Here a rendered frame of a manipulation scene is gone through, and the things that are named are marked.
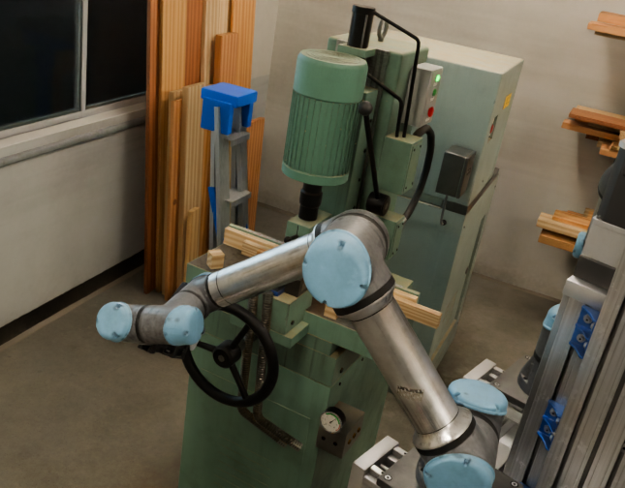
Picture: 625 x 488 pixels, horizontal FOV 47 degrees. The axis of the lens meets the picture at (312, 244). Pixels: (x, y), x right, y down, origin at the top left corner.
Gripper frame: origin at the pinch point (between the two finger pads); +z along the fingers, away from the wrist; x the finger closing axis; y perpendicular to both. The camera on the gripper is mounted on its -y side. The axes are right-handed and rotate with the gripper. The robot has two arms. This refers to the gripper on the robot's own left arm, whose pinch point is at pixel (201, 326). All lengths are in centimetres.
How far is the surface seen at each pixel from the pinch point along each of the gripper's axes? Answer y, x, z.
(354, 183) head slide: -49, 12, 31
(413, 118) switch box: -72, 20, 36
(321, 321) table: -10.7, 20.1, 21.5
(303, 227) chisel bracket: -32.3, 6.1, 22.1
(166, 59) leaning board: -91, -117, 102
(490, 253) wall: -78, 14, 276
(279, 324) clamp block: -6.6, 13.2, 12.9
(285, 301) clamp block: -12.5, 13.7, 10.0
